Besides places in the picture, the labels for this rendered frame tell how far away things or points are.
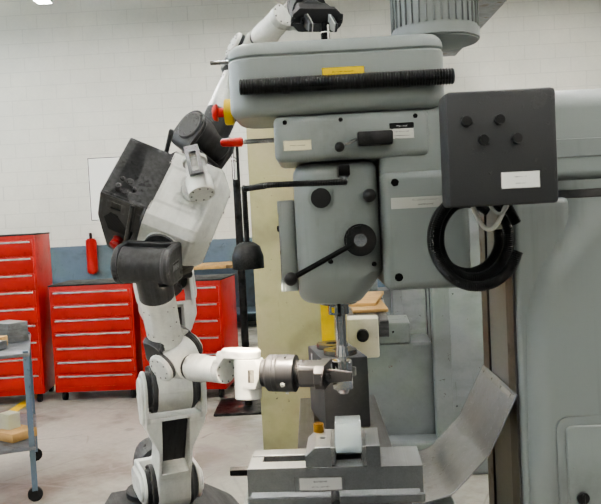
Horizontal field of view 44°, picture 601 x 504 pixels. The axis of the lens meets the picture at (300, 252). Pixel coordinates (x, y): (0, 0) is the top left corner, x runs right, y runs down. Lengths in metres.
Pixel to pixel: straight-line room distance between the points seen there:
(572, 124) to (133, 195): 1.05
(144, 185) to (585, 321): 1.10
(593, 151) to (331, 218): 0.58
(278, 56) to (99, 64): 9.74
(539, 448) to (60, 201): 10.07
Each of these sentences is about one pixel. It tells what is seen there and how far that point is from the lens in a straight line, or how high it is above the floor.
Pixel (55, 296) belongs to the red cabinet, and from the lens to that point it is 6.75.
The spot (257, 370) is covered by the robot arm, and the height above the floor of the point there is 1.15.
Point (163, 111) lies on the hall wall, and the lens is 11.04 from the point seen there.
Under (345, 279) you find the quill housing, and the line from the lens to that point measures 1.66.
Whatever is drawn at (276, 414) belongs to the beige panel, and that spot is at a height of 0.58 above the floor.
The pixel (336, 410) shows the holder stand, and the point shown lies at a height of 1.00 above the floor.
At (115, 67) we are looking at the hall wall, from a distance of 11.28.
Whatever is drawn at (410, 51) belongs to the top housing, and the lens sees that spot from 1.67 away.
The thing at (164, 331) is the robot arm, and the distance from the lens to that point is 1.95.
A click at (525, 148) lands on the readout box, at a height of 1.62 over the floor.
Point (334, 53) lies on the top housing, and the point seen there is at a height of 1.85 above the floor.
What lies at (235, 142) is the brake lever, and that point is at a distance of 1.85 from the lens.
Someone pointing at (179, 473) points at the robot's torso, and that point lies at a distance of 2.44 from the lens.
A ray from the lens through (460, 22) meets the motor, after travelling 1.74.
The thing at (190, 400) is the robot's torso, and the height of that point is 0.98.
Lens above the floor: 1.52
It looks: 3 degrees down
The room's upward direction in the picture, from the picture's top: 3 degrees counter-clockwise
